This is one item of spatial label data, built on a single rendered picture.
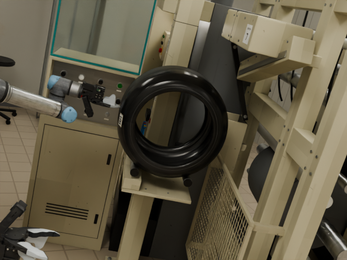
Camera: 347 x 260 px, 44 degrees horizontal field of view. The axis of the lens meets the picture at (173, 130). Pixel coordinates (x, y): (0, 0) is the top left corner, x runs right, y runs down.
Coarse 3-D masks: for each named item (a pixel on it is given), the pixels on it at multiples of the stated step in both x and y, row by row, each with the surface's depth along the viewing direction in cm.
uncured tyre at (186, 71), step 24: (168, 72) 208; (192, 72) 215; (144, 96) 205; (216, 96) 211; (216, 120) 211; (144, 144) 241; (192, 144) 243; (216, 144) 216; (144, 168) 219; (168, 168) 217; (192, 168) 219
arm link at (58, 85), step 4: (52, 76) 208; (56, 76) 209; (60, 76) 211; (52, 80) 208; (56, 80) 208; (60, 80) 209; (64, 80) 209; (68, 80) 210; (48, 84) 208; (52, 84) 208; (56, 84) 208; (60, 84) 208; (64, 84) 208; (68, 84) 209; (48, 88) 210; (52, 88) 209; (56, 88) 208; (60, 88) 209; (64, 88) 209; (68, 88) 209; (52, 92) 209; (56, 92) 209; (60, 92) 209; (64, 92) 210; (68, 92) 210
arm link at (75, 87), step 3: (72, 84) 210; (75, 84) 210; (78, 84) 211; (72, 87) 209; (75, 87) 210; (78, 87) 210; (72, 90) 209; (75, 90) 209; (78, 90) 210; (69, 93) 210; (72, 93) 210; (75, 93) 210; (72, 96) 213; (75, 96) 211
